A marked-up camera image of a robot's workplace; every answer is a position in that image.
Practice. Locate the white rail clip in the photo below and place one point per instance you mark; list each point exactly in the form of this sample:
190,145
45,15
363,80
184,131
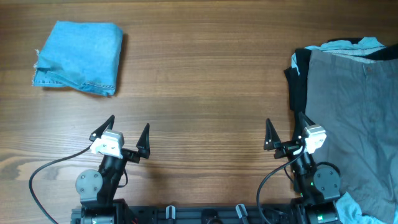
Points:
241,211
170,212

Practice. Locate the left white rail clip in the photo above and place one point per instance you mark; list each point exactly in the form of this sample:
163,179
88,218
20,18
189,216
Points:
170,212

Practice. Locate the light blue garment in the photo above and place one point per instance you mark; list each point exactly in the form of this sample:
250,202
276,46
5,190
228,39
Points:
345,48

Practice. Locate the folded blue denim garment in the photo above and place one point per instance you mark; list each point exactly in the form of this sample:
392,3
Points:
80,55

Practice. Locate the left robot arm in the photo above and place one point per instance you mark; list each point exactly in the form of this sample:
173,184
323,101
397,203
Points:
97,188

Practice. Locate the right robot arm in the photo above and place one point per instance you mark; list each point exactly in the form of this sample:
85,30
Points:
317,183

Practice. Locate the black garment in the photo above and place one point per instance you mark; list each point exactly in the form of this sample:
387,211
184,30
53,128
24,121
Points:
297,74

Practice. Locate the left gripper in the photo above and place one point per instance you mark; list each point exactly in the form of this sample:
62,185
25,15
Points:
143,147

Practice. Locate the grey shorts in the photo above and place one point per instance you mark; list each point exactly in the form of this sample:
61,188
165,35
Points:
356,103

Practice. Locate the right white rail clip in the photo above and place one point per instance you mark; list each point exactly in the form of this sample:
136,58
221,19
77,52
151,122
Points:
241,211

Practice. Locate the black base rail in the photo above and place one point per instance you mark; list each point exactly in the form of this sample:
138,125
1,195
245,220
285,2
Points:
201,215

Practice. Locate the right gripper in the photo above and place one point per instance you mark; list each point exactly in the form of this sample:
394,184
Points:
272,141

